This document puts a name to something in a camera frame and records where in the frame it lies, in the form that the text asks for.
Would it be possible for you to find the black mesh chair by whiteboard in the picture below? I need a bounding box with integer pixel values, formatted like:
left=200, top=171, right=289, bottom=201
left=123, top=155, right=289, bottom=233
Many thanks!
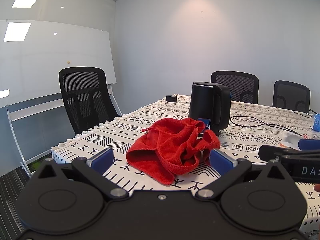
left=59, top=67, right=118, bottom=134

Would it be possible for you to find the black electric kettle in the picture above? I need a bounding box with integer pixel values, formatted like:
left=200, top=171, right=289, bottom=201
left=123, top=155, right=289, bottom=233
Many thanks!
left=188, top=82, right=231, bottom=136

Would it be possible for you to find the black mesh chair middle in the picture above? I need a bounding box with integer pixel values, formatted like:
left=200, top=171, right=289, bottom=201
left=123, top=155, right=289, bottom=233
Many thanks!
left=211, top=70, right=259, bottom=104

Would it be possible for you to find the black mesh chair right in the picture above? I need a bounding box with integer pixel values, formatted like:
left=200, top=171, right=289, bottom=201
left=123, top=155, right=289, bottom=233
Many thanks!
left=272, top=80, right=311, bottom=113

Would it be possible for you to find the white whiteboard on stand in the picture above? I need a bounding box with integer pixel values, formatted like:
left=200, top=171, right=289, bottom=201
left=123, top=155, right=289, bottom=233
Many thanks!
left=1, top=20, right=116, bottom=174

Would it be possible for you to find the blue tissue box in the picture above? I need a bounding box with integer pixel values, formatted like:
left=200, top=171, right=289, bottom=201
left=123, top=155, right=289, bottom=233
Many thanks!
left=311, top=113, right=320, bottom=132

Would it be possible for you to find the white paper wrapper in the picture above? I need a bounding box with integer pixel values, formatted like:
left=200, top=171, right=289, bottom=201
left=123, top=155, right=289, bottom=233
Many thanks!
left=280, top=131, right=303, bottom=150

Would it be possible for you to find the small black adapter box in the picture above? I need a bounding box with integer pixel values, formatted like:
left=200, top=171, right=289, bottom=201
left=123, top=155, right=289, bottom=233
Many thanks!
left=165, top=95, right=177, bottom=102

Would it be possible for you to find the black power cable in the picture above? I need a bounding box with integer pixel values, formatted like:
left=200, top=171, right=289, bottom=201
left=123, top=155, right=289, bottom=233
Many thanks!
left=229, top=108, right=318, bottom=137

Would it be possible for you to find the red microfiber cloth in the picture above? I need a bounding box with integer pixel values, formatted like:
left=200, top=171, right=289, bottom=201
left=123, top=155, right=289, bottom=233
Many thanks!
left=126, top=118, right=220, bottom=185

